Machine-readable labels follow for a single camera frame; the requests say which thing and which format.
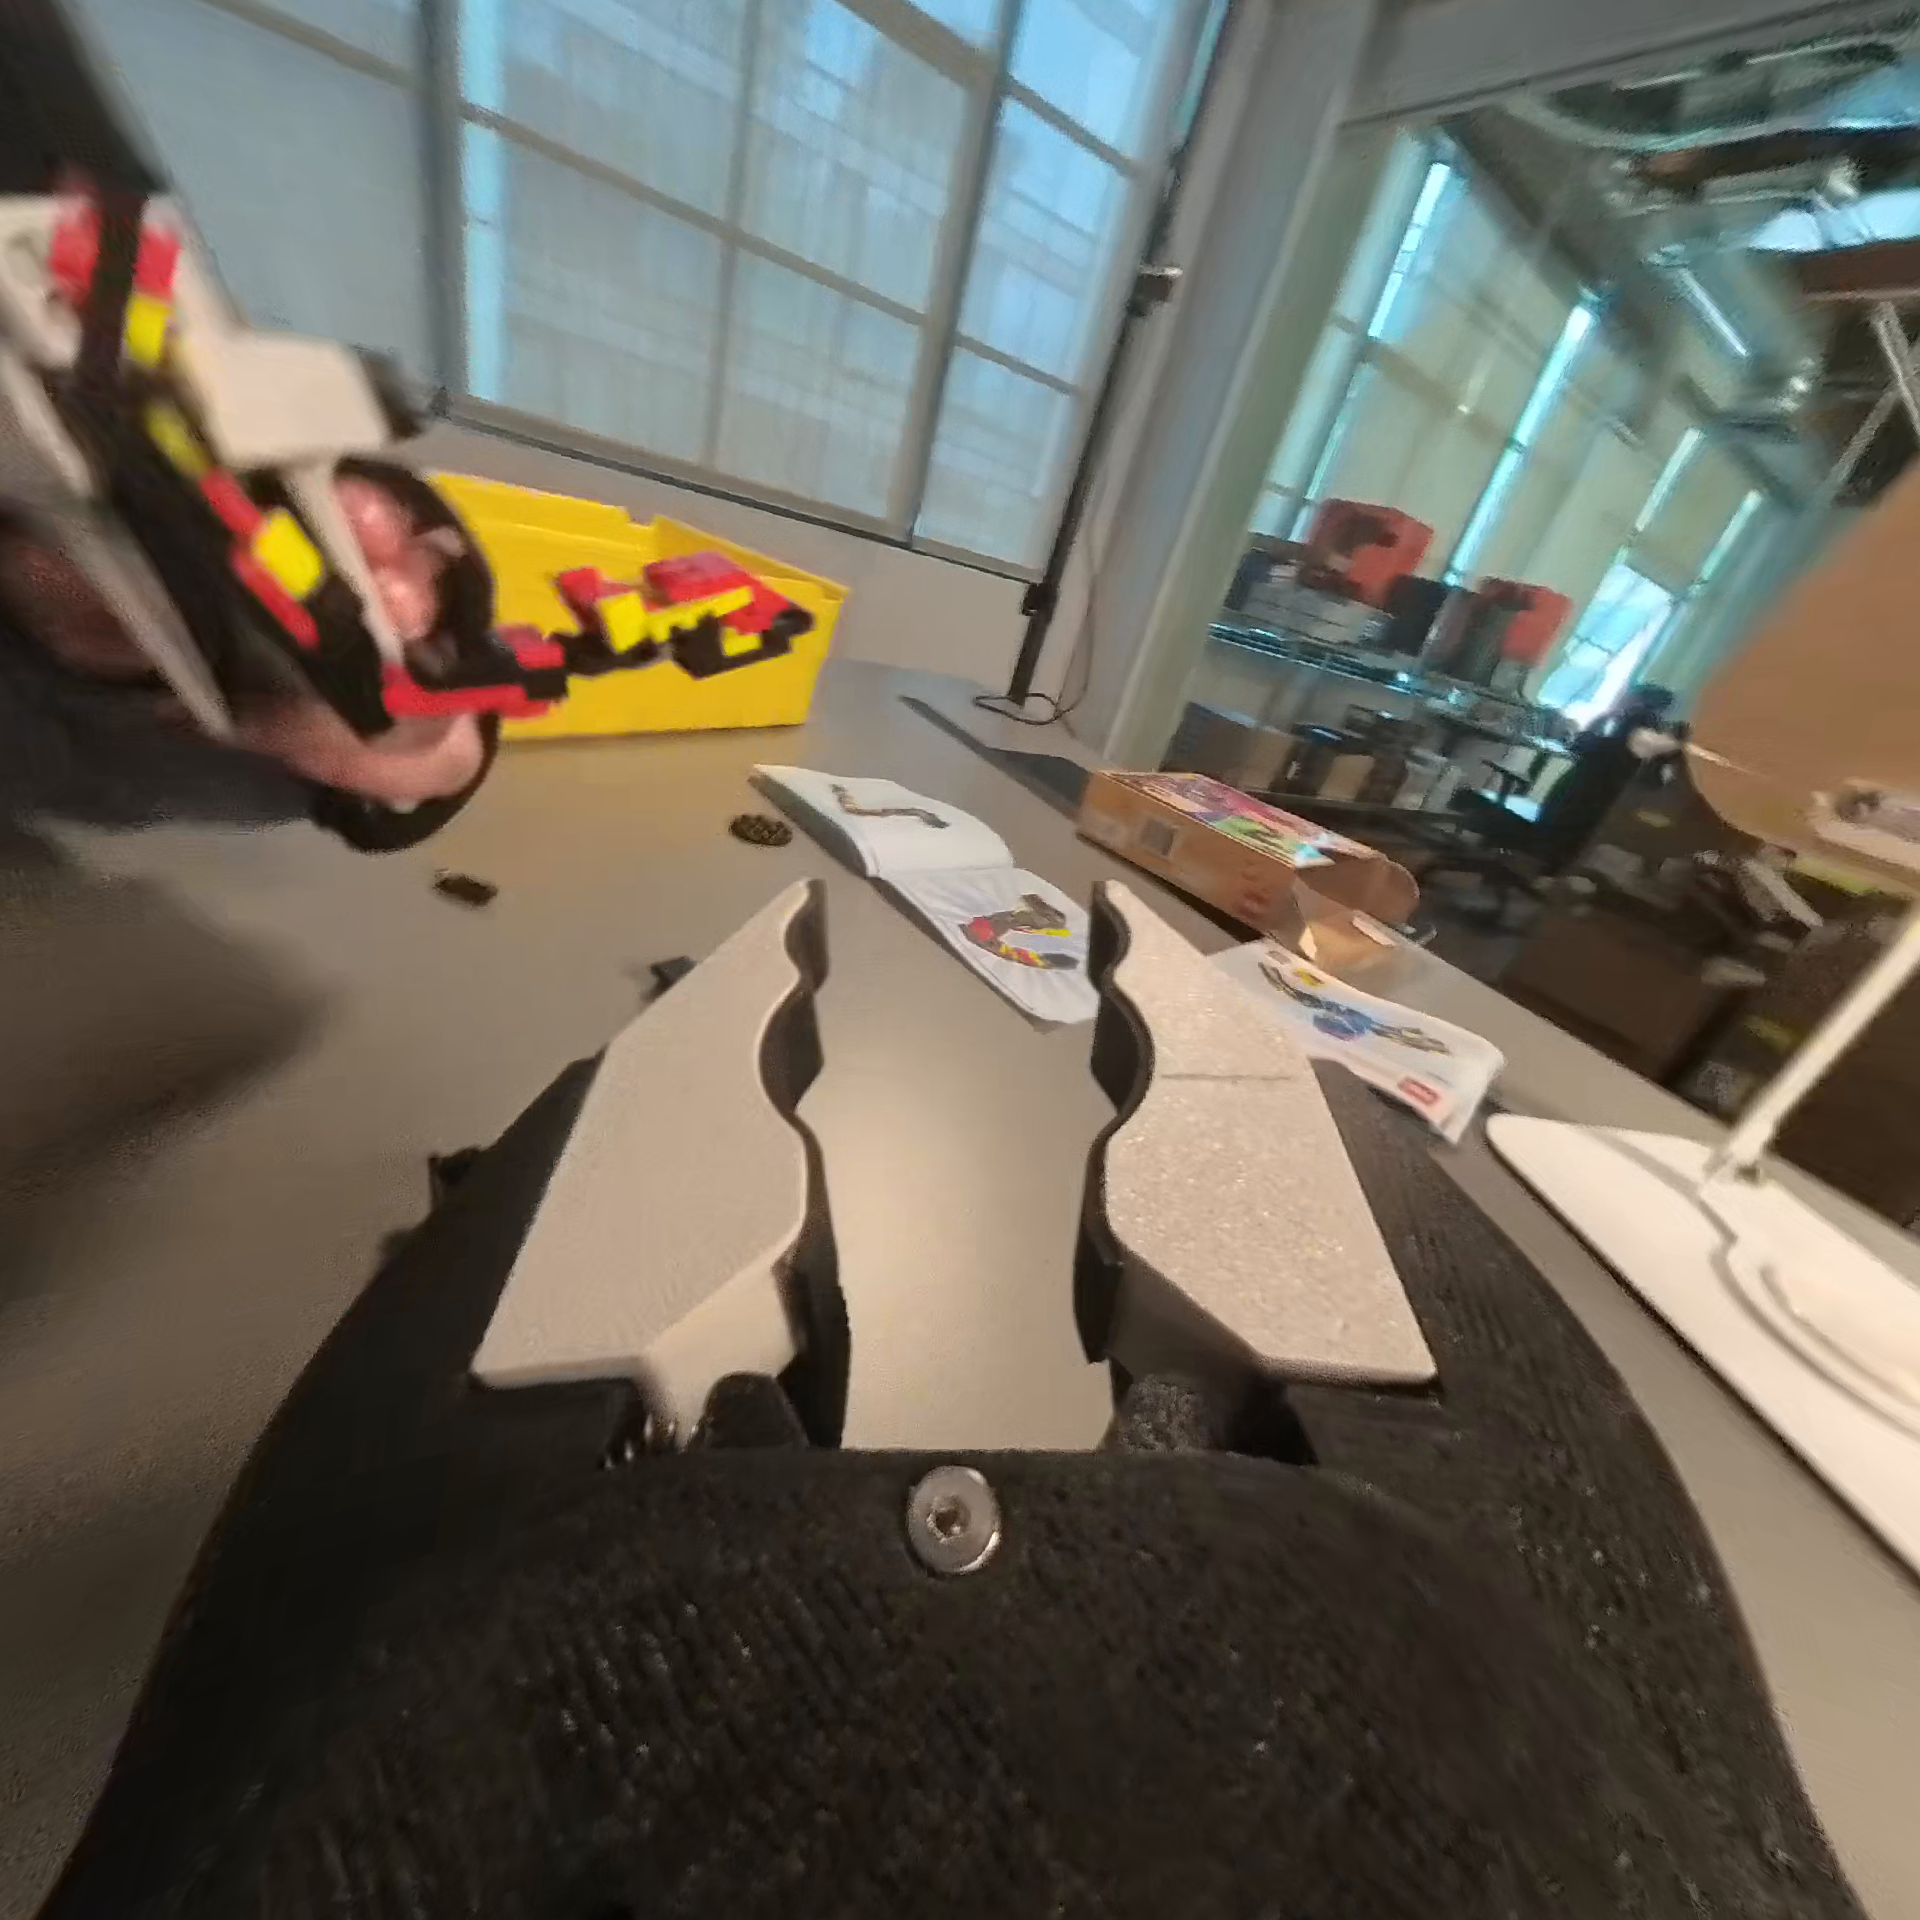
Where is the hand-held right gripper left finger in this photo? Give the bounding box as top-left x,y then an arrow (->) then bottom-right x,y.
468,875 -> 830,1450

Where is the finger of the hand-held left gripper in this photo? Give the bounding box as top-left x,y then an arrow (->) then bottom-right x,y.
0,194 -> 243,740
156,202 -> 432,670

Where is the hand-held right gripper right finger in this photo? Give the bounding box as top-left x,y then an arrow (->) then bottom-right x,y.
1077,875 -> 1440,1450

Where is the red yellow lego figure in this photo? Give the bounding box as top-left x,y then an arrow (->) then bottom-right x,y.
45,192 -> 823,740

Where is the yellow plastic bin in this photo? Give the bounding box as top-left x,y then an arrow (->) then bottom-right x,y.
424,471 -> 853,743

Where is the person's left hand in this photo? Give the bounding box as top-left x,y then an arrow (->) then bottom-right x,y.
284,463 -> 486,797

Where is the colourful cover booklet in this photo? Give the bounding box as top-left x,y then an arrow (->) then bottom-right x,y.
1206,935 -> 1506,1145

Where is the orange cardboard box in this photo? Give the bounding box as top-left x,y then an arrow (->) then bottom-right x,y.
1077,767 -> 1422,972

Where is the open instruction booklet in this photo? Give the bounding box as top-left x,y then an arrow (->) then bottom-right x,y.
750,762 -> 1104,1029

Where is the wooden head desk lamp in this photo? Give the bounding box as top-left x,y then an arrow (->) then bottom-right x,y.
1485,455 -> 1920,1579

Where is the large grid window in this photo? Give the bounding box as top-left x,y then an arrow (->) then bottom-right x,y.
91,0 -> 1231,579

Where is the black office chair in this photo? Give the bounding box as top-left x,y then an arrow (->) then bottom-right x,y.
1459,683 -> 1687,889

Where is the red storage crate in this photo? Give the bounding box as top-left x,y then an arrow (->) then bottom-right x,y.
1297,498 -> 1438,606
1477,575 -> 1578,666

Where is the dark grey stand base plate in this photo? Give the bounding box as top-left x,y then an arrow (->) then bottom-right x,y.
901,692 -> 1100,820

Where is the metal wire shelf rack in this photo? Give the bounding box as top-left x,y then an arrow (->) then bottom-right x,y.
1171,501 -> 1581,820

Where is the black camera boom pole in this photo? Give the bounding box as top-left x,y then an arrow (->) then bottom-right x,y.
1008,179 -> 1190,707

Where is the silver spiral ventilation duct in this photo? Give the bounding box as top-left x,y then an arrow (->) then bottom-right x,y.
1485,74 -> 1920,452

